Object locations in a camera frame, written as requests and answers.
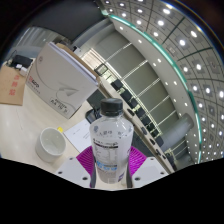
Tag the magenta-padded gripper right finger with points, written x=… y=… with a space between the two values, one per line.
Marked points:
x=138 y=158

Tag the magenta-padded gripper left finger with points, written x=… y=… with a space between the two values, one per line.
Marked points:
x=85 y=156

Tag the clear plastic water bottle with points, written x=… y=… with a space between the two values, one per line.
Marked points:
x=111 y=140

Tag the white printed paper sheet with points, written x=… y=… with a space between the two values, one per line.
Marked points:
x=80 y=133

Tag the white ceramic mug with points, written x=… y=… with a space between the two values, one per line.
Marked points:
x=50 y=146

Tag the row of black office chairs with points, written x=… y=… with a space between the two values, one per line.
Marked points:
x=117 y=84

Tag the large white cardboard box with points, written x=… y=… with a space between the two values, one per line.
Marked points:
x=60 y=80

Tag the single black mesh chair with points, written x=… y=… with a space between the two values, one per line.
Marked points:
x=101 y=69

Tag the flat brown cardboard sheet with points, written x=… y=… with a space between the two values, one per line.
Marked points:
x=11 y=86

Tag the black power strip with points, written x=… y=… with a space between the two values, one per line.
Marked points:
x=18 y=61

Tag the round ceiling lights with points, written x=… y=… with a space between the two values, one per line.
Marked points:
x=182 y=42

